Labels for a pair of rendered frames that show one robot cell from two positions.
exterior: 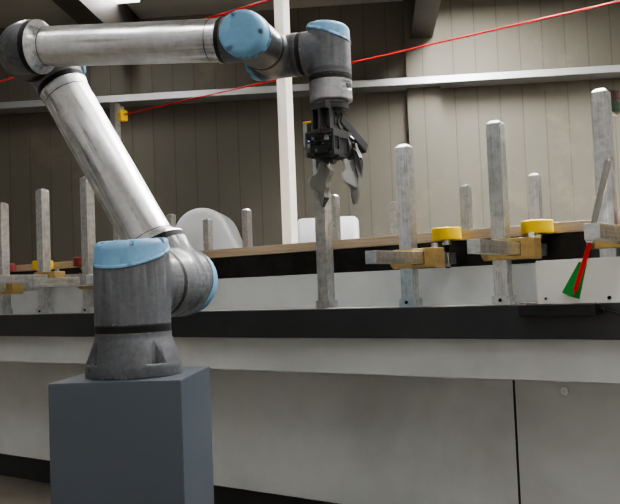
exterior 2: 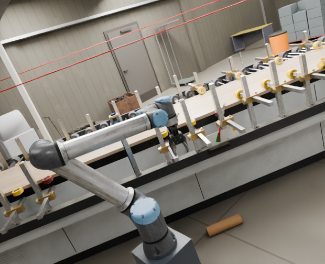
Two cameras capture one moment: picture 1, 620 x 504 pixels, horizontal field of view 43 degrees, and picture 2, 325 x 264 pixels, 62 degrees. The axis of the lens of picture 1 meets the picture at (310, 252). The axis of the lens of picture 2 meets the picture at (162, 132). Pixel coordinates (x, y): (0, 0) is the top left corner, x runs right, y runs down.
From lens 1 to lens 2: 1.36 m
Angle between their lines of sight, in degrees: 43
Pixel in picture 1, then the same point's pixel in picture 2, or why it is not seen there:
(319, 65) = (170, 114)
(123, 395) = (179, 255)
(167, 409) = (191, 249)
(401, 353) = (170, 176)
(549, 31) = (46, 10)
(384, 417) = (155, 193)
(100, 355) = (160, 250)
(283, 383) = not seen: hidden behind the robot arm
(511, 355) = (204, 163)
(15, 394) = not seen: outside the picture
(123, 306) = (161, 230)
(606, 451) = (220, 171)
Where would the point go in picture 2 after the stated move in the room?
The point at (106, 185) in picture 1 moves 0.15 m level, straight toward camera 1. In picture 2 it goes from (104, 189) to (125, 190)
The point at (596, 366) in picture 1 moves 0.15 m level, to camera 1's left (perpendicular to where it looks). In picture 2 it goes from (226, 156) to (216, 165)
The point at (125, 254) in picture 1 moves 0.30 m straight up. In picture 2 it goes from (155, 214) to (133, 163)
